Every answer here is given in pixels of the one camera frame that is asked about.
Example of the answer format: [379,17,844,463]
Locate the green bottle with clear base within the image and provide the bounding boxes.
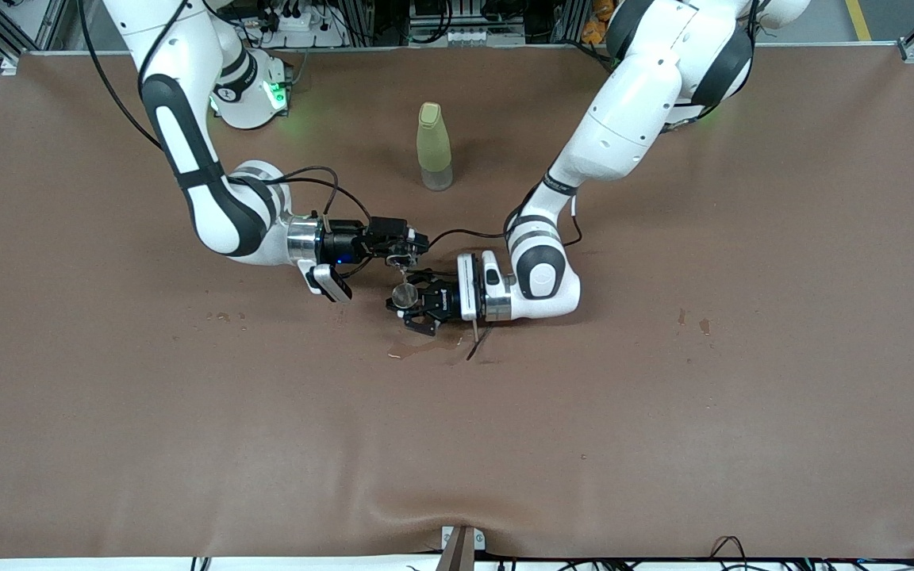
[416,102,455,192]

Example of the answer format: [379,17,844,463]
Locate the brown liquid puddle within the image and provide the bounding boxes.
[387,337,470,360]

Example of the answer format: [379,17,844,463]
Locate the brown table mat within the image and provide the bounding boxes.
[0,44,914,560]

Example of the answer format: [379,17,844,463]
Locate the white power strip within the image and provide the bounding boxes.
[263,10,332,47]

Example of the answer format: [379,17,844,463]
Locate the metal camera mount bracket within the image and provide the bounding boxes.
[435,525,486,571]

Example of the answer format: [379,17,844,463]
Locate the orange snack bags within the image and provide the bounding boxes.
[582,0,624,45]

